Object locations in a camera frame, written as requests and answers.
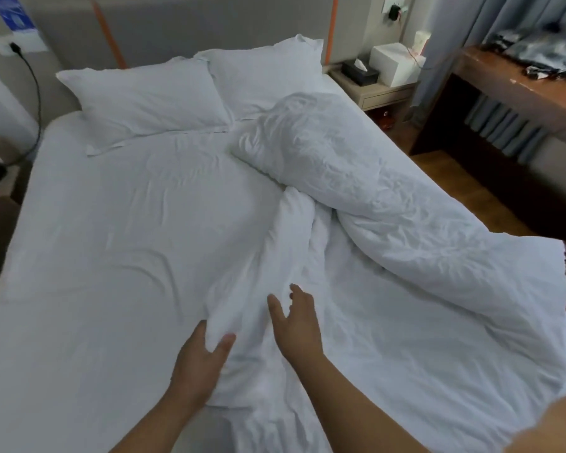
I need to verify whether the person's left hand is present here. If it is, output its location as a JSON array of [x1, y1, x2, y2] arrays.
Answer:
[[167, 320, 237, 412]]

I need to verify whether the person's right hand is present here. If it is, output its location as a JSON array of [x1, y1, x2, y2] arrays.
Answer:
[[267, 283, 325, 367]]

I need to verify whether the white duvet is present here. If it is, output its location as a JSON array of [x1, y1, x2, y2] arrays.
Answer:
[[203, 92, 566, 453]]

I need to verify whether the person's right forearm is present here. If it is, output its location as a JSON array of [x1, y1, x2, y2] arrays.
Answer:
[[282, 349, 566, 453]]

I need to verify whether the person's left forearm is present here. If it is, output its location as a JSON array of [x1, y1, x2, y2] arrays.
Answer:
[[92, 394, 213, 453]]

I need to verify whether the white bed sheet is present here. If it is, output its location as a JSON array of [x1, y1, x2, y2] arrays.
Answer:
[[0, 73, 408, 453]]

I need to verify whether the white pillow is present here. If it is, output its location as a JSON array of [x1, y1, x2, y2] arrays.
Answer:
[[56, 56, 235, 156], [193, 35, 325, 121]]

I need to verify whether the beige nightstand with drawer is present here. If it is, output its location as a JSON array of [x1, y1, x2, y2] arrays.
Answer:
[[328, 66, 419, 133]]

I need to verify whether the black tissue box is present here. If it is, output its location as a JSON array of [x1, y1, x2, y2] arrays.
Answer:
[[341, 58, 380, 87]]

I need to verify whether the white cardboard box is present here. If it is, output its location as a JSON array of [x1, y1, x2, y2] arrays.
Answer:
[[369, 42, 427, 88]]

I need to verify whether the orange tape strip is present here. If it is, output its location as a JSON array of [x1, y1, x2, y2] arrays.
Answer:
[[325, 0, 339, 66]]

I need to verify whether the grey padded headboard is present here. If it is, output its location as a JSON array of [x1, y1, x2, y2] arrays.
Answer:
[[28, 0, 374, 77]]

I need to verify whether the brown wooden desk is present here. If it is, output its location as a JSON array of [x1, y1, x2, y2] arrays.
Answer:
[[409, 44, 566, 234]]

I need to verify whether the grey curtain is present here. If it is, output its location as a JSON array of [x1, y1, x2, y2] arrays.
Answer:
[[409, 0, 566, 164]]

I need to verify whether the black plastic bag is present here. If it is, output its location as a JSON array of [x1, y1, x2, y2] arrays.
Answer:
[[482, 24, 566, 81]]

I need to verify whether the thin red cable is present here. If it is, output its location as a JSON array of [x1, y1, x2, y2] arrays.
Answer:
[[395, 18, 459, 72]]

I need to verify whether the black power cable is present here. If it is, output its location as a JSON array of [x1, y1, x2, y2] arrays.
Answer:
[[15, 49, 43, 162]]

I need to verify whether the white wall socket plate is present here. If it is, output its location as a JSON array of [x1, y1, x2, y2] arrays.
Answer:
[[0, 31, 50, 56]]

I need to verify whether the blue wall poster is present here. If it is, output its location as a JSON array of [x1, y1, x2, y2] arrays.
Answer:
[[0, 0, 39, 34]]

